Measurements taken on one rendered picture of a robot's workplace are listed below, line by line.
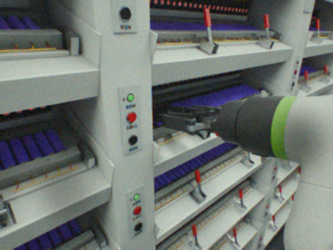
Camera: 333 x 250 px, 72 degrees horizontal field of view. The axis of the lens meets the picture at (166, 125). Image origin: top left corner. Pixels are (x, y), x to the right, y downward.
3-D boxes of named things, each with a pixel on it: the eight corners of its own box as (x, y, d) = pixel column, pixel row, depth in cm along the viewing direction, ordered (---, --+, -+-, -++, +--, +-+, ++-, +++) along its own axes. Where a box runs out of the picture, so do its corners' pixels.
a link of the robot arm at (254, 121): (298, 85, 35) (270, 96, 29) (296, 156, 38) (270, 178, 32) (259, 86, 40) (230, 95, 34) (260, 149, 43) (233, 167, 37)
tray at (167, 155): (276, 116, 87) (290, 94, 81) (149, 180, 49) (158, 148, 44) (234, 89, 97) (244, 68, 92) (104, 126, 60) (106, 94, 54)
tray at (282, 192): (307, 178, 153) (319, 164, 145) (263, 225, 115) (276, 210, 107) (280, 158, 163) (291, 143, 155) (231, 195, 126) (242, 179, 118)
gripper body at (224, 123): (235, 152, 36) (191, 143, 43) (261, 138, 42) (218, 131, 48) (233, 106, 34) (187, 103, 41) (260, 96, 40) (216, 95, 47)
